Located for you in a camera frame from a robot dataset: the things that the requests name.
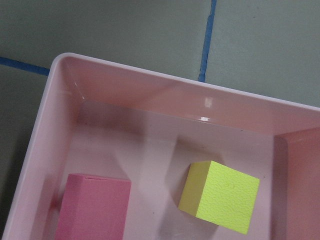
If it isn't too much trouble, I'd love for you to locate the orange foam block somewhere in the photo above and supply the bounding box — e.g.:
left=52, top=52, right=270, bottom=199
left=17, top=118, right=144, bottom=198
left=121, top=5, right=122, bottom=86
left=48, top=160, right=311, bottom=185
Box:
left=270, top=127, right=320, bottom=240

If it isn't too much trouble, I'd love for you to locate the pink plastic bin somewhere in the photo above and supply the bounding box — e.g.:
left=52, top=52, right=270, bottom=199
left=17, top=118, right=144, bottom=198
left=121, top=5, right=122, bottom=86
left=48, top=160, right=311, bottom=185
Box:
left=2, top=53, right=320, bottom=240

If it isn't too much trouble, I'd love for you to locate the yellow foam block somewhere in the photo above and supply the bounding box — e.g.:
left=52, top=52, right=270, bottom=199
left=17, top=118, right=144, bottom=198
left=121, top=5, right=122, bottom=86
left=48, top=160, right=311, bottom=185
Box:
left=178, top=161, right=260, bottom=235

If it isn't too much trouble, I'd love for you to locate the pink foam block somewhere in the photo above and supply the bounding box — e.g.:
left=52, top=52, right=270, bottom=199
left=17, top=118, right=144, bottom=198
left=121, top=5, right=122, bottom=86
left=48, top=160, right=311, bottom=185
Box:
left=55, top=173, right=131, bottom=240

